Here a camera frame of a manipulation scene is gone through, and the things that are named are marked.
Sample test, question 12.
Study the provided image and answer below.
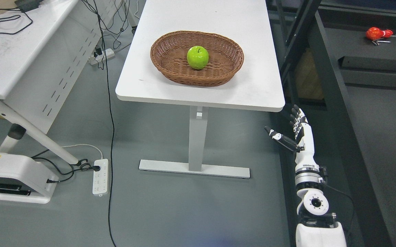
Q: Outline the black power adapter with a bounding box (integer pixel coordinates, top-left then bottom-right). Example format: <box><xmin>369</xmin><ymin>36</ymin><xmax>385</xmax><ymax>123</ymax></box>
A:
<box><xmin>14</xmin><ymin>0</ymin><xmax>42</xmax><ymax>13</ymax></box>

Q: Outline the black metal shelf rack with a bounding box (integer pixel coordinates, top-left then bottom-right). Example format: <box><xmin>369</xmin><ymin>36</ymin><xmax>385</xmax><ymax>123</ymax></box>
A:
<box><xmin>266</xmin><ymin>0</ymin><xmax>396</xmax><ymax>247</ymax></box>

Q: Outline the white power strip near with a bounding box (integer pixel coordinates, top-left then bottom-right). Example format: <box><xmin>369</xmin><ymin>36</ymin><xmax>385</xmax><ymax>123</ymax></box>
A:
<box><xmin>92</xmin><ymin>158</ymin><xmax>109</xmax><ymax>197</ymax></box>

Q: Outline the long black floor cable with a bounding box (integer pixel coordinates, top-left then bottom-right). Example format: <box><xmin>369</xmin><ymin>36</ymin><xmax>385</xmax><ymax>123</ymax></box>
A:
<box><xmin>92</xmin><ymin>0</ymin><xmax>117</xmax><ymax>247</ymax></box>

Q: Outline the red toy fruit on shelf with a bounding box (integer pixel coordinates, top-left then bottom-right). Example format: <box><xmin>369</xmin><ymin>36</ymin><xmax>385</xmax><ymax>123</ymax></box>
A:
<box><xmin>365</xmin><ymin>27</ymin><xmax>394</xmax><ymax>41</ymax></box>

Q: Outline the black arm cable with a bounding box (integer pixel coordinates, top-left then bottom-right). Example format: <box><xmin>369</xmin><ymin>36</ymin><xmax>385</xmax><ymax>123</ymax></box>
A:
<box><xmin>321</xmin><ymin>166</ymin><xmax>355</xmax><ymax>237</ymax></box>

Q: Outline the white power strip far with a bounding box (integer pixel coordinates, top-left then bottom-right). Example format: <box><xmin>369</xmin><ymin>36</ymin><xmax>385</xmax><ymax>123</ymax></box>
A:
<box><xmin>87</xmin><ymin>48</ymin><xmax>115</xmax><ymax>65</ymax></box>

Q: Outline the white table with pedestal leg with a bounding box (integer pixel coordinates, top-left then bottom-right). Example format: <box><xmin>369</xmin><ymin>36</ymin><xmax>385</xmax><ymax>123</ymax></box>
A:
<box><xmin>115</xmin><ymin>0</ymin><xmax>285</xmax><ymax>178</ymax></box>

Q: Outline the brown wicker basket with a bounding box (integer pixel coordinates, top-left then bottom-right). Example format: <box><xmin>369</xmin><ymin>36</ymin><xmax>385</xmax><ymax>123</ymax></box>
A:
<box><xmin>150</xmin><ymin>30</ymin><xmax>244</xmax><ymax>86</ymax></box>

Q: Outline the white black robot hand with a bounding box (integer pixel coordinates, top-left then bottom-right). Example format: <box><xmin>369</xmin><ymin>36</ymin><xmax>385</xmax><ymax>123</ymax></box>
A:
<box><xmin>265</xmin><ymin>105</ymin><xmax>320</xmax><ymax>173</ymax></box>

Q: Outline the green apple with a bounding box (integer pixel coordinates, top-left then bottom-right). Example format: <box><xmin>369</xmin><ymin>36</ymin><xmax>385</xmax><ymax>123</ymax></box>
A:
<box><xmin>187</xmin><ymin>46</ymin><xmax>209</xmax><ymax>70</ymax></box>

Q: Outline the white side desk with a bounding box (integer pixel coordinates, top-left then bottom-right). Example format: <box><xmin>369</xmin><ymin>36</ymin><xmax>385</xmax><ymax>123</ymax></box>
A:
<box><xmin>0</xmin><ymin>0</ymin><xmax>123</xmax><ymax>166</ymax></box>

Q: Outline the white power strip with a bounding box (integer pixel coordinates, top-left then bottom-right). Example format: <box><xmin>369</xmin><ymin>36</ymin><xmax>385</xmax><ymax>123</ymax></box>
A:
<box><xmin>87</xmin><ymin>48</ymin><xmax>115</xmax><ymax>65</ymax></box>
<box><xmin>92</xmin><ymin>158</ymin><xmax>109</xmax><ymax>197</ymax></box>

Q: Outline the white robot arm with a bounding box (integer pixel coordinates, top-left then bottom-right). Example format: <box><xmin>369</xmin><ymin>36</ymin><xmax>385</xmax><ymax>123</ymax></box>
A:
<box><xmin>295</xmin><ymin>167</ymin><xmax>347</xmax><ymax>247</ymax></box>

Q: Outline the white robot base unit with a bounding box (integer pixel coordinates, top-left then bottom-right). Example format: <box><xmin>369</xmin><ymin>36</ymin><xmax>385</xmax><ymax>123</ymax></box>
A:
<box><xmin>0</xmin><ymin>153</ymin><xmax>58</xmax><ymax>204</ymax></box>

